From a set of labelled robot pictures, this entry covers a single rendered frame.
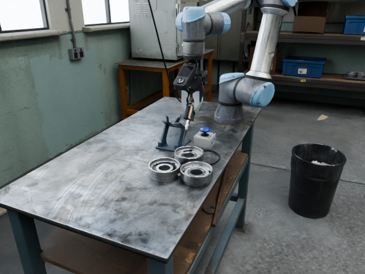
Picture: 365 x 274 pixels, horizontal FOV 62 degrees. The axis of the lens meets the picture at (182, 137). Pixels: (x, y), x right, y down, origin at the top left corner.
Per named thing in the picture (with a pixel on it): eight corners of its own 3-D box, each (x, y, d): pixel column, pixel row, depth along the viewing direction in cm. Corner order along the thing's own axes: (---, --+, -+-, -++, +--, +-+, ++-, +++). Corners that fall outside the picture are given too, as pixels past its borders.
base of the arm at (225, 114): (219, 112, 161) (220, 94, 157) (247, 116, 156) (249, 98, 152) (210, 122, 149) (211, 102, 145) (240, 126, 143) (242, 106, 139)
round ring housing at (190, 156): (200, 170, 105) (201, 160, 103) (171, 167, 107) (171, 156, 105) (205, 156, 114) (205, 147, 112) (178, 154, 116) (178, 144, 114)
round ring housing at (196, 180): (211, 171, 104) (211, 161, 102) (214, 188, 94) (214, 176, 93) (180, 172, 104) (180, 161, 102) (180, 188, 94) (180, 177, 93)
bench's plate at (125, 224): (167, 265, 69) (167, 259, 68) (-14, 203, 91) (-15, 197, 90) (260, 111, 170) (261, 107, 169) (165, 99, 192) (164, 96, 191)
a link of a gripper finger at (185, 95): (193, 109, 118) (195, 86, 114) (186, 113, 113) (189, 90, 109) (185, 107, 119) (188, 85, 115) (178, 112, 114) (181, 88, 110)
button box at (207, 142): (209, 150, 119) (210, 138, 118) (193, 147, 122) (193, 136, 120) (216, 142, 126) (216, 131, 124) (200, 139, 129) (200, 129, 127)
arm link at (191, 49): (200, 43, 100) (177, 42, 103) (199, 57, 102) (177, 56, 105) (207, 41, 106) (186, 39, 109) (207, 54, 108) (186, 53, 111)
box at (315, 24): (329, 35, 372) (335, 0, 357) (285, 33, 391) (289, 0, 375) (328, 32, 407) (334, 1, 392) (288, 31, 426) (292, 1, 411)
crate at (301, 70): (323, 74, 426) (326, 57, 418) (321, 79, 395) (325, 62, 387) (285, 70, 448) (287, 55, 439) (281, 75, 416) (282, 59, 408)
